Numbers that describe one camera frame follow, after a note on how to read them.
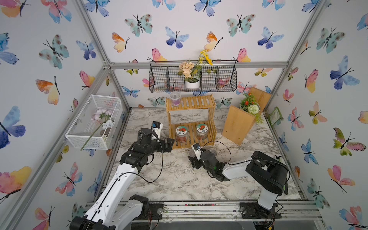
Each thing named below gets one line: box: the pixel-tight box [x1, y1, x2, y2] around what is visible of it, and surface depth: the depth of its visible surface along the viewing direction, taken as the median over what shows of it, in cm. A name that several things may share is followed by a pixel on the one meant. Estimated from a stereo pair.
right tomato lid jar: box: [196, 123, 209, 141], surface depth 97 cm
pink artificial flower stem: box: [80, 108, 115, 151], surface depth 74 cm
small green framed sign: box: [268, 106, 283, 127], surface depth 113 cm
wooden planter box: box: [222, 87, 272, 146], surface depth 94 cm
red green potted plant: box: [239, 92, 264, 124], surface depth 95 cm
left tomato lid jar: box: [175, 125, 188, 143], surface depth 95 cm
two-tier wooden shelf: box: [165, 93, 217, 150], surface depth 95 cm
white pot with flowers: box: [177, 49, 214, 89], surface depth 86 cm
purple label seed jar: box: [169, 91, 182, 107], surface depth 83 cm
